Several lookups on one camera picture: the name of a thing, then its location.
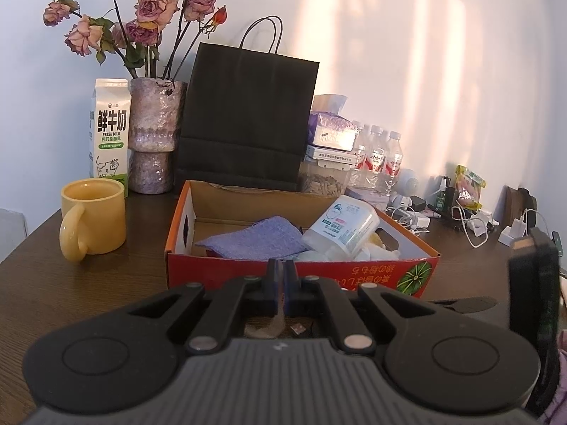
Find purple knitted cloth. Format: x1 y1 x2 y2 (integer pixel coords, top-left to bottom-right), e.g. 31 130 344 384
197 216 309 261

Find white plastic jar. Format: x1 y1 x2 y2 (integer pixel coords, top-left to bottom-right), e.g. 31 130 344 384
303 195 380 255

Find clear nut container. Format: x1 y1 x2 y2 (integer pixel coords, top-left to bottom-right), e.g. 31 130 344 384
298 161 352 197

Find white charger block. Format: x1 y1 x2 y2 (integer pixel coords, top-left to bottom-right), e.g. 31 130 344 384
405 212 431 230

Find snack bag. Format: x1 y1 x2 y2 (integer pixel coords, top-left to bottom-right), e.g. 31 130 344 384
455 165 486 211

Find white flat box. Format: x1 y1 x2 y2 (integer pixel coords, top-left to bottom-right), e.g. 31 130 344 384
305 145 357 165

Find white robot speaker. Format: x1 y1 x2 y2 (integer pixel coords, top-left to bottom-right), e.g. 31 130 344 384
392 168 420 197

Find water bottle pack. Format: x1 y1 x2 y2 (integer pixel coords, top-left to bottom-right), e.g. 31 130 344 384
348 122 404 195

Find purple tissue pack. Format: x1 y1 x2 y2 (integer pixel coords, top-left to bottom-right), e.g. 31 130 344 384
308 94 358 152

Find black paper bag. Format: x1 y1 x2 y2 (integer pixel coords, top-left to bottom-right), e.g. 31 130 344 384
174 16 319 191

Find yellow ceramic mug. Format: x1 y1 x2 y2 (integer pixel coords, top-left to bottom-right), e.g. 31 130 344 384
58 177 127 262

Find purple glass vase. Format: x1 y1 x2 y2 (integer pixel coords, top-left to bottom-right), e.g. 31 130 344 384
129 78 187 195

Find white milk carton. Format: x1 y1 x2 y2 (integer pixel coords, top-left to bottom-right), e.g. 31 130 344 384
88 79 132 196

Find dried pink roses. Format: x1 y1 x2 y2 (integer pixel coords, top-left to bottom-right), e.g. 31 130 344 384
42 0 229 81

